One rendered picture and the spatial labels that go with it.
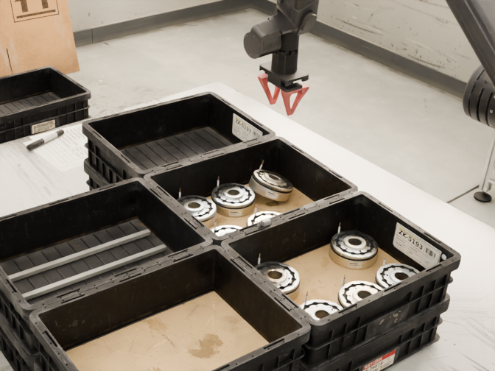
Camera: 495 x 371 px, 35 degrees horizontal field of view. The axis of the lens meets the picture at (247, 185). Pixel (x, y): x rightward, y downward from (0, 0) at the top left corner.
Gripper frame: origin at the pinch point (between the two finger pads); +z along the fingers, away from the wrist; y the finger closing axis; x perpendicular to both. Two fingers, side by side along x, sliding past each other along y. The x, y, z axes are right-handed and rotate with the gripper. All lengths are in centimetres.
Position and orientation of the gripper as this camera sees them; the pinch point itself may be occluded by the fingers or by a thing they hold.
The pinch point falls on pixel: (281, 106)
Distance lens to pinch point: 181.3
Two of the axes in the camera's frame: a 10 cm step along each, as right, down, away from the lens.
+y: 5.9, 4.6, -6.7
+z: -0.3, 8.4, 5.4
